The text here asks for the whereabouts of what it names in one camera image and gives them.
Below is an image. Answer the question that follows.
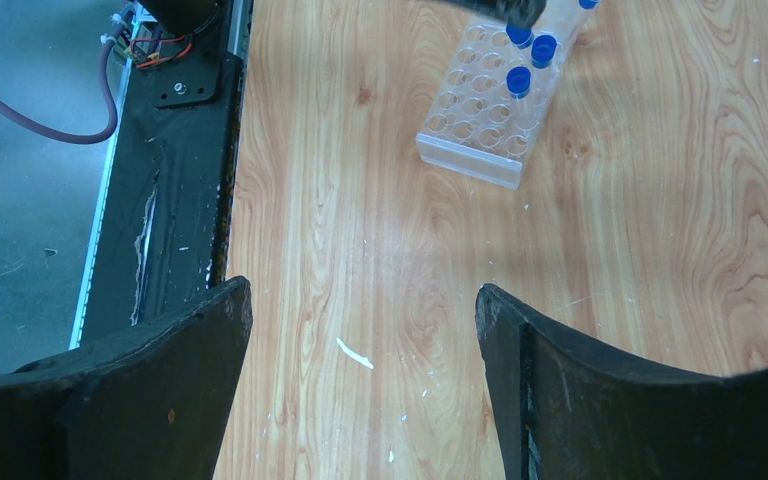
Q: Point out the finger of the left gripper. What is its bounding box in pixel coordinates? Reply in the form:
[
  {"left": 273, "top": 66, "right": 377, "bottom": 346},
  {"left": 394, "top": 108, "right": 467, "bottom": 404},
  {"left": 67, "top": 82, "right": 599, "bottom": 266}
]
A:
[{"left": 439, "top": 0, "right": 547, "bottom": 29}]

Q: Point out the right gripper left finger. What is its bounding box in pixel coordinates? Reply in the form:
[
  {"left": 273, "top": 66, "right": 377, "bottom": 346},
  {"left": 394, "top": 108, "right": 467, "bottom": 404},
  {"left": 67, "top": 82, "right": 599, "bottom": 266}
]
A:
[{"left": 0, "top": 276, "right": 253, "bottom": 479}]

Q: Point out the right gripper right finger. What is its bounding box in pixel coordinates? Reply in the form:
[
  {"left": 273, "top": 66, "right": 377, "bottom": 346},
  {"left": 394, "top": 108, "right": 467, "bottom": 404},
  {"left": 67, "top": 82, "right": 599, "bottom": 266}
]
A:
[{"left": 475, "top": 284, "right": 768, "bottom": 479}]

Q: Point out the test tube blue cap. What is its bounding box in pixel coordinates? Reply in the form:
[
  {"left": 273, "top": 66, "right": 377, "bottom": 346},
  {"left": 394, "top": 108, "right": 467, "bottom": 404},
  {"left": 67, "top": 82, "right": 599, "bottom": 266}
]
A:
[
  {"left": 505, "top": 24, "right": 535, "bottom": 50},
  {"left": 530, "top": 34, "right": 558, "bottom": 89},
  {"left": 506, "top": 66, "right": 534, "bottom": 130},
  {"left": 578, "top": 0, "right": 600, "bottom": 11}
]

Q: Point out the clear test tube rack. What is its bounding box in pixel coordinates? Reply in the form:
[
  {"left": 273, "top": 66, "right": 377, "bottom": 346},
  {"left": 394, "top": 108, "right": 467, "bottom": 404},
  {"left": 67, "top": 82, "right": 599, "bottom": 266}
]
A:
[{"left": 415, "top": 3, "right": 595, "bottom": 189}]

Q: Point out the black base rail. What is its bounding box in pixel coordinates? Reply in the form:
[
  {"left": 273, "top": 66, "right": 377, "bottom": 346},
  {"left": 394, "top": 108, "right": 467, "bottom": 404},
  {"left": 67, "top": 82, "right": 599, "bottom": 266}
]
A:
[{"left": 69, "top": 1, "right": 252, "bottom": 348}]

